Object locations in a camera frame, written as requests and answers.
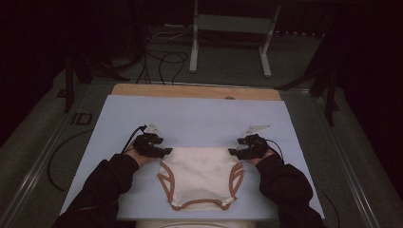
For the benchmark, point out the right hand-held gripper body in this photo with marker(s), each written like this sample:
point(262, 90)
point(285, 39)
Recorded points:
point(256, 144)

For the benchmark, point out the person's right hand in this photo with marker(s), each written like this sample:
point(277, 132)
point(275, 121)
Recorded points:
point(259, 160)

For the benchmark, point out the person's left hand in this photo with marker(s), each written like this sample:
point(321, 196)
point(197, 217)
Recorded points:
point(141, 158)

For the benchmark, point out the light blue foam mat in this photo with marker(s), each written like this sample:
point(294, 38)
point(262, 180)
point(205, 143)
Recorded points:
point(196, 120)

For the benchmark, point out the white metal stand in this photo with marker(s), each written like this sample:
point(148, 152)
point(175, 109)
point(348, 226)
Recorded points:
point(233, 25)

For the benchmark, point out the wooden table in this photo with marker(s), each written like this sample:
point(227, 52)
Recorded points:
point(190, 91)

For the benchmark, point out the cream baby bodysuit brown trim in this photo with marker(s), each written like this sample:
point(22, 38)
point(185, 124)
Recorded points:
point(199, 177)

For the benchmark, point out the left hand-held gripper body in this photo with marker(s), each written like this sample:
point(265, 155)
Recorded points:
point(148, 142)

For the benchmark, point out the black tripod stand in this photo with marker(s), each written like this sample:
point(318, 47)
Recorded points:
point(326, 82)
point(76, 79)

